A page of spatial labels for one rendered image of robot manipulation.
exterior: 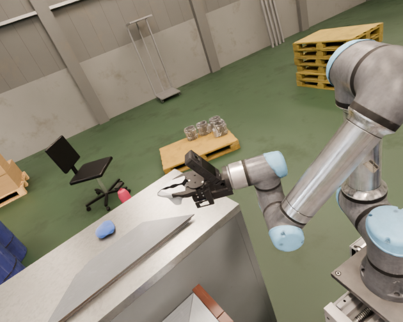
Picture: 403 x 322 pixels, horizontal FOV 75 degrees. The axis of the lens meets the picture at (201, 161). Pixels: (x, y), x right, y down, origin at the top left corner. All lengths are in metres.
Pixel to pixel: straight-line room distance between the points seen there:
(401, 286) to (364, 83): 0.55
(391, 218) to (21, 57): 7.68
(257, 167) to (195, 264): 0.66
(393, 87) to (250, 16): 9.05
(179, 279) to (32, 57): 7.11
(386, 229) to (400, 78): 0.38
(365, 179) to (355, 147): 0.25
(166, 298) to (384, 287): 0.79
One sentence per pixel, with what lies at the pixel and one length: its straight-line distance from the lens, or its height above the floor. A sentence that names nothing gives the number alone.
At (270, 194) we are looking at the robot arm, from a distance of 0.75.
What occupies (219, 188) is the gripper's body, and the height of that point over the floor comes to 1.42.
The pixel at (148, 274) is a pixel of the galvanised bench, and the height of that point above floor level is 1.05.
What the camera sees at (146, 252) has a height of 1.07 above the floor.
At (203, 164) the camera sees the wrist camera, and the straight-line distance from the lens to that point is 0.69.
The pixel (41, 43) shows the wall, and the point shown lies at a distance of 7.81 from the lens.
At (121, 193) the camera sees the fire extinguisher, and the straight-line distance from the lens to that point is 3.03.
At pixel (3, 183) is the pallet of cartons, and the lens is 5.79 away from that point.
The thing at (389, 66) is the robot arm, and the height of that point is 1.66.
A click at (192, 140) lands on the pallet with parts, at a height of 0.15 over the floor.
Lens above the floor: 1.86
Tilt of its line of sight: 29 degrees down
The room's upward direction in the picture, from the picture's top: 21 degrees counter-clockwise
